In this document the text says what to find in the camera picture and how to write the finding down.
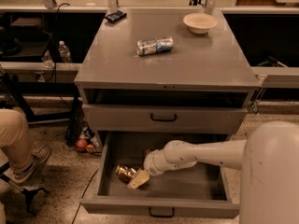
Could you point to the white bowl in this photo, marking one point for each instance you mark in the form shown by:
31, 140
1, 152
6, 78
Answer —
200, 23

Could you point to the closed grey upper drawer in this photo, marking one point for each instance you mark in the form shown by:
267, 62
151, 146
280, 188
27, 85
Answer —
164, 119

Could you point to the person leg khaki trousers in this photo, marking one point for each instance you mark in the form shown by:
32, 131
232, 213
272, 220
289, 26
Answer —
14, 140

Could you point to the grey sneaker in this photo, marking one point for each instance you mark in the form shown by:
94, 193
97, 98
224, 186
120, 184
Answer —
32, 165

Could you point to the open grey lower drawer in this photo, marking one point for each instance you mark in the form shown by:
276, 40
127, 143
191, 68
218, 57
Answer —
200, 191

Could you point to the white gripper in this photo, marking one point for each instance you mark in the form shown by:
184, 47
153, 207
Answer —
151, 164

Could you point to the black office chair base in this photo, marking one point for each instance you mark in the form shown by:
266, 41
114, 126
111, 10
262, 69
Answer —
28, 194

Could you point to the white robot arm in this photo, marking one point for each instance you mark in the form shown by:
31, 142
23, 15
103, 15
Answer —
268, 160

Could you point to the clear water bottle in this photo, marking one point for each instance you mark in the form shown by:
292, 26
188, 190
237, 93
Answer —
64, 52

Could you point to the grey drawer cabinet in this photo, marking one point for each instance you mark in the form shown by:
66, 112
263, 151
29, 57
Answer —
208, 70

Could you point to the black snack packet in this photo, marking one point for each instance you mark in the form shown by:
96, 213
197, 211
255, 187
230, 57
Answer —
115, 16

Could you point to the basket of snacks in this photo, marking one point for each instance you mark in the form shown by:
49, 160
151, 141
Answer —
88, 143

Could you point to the orange soda can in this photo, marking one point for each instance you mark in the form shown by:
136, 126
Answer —
125, 173

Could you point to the silver blue soda can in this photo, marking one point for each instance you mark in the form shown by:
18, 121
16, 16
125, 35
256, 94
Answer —
154, 46

